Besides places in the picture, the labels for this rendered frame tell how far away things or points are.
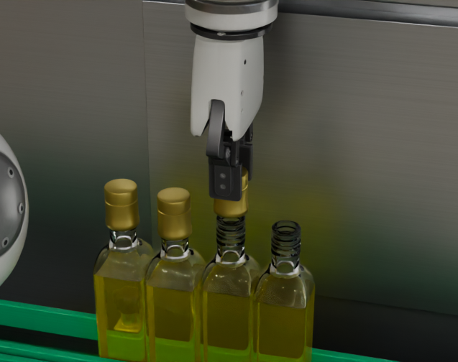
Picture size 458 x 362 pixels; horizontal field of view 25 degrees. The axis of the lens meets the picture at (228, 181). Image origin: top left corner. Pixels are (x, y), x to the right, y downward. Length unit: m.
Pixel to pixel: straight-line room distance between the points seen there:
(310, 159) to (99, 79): 0.26
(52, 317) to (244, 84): 0.43
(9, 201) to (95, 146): 0.69
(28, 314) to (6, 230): 0.70
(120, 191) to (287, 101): 0.20
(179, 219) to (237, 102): 0.17
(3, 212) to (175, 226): 0.52
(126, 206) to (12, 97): 0.26
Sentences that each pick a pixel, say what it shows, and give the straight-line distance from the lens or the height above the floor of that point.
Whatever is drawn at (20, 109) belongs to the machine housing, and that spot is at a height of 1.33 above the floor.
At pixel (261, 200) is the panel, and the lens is 1.18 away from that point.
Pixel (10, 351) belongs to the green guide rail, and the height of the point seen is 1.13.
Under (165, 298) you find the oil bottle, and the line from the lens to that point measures 1.09.
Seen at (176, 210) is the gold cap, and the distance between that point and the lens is 1.04.
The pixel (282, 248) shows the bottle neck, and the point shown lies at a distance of 1.04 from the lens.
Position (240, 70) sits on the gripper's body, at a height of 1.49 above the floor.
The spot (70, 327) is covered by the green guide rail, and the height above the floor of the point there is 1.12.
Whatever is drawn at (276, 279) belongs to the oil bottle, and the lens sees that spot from 1.05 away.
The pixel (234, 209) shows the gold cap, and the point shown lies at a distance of 1.03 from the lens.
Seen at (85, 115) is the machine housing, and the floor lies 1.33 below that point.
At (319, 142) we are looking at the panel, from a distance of 1.13.
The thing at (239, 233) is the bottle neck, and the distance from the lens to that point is 1.05.
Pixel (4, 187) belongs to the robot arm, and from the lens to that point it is 0.55.
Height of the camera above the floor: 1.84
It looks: 28 degrees down
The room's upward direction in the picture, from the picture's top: straight up
